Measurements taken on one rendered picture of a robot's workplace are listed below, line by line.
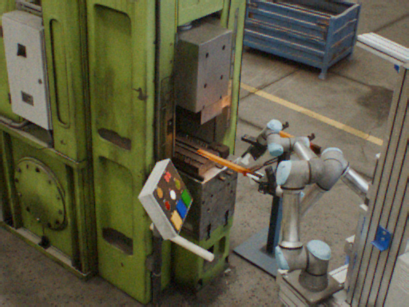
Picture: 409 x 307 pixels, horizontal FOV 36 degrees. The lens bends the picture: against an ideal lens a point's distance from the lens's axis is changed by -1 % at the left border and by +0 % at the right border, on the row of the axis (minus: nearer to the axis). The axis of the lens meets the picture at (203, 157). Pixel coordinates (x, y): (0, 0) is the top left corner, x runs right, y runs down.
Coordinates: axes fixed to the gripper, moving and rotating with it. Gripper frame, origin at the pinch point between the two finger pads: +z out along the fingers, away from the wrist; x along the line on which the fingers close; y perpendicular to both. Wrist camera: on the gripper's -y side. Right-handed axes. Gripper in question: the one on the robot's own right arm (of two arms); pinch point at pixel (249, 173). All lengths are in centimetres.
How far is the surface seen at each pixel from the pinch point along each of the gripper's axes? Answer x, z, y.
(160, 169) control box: -52, 23, -19
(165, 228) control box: -70, 4, 0
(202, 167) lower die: -8.7, 27.6, 3.7
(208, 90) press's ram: -7, 27, -46
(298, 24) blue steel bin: 348, 167, 47
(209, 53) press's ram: -7, 27, -68
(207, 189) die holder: -10.9, 21.8, 16.0
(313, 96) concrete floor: 300, 113, 101
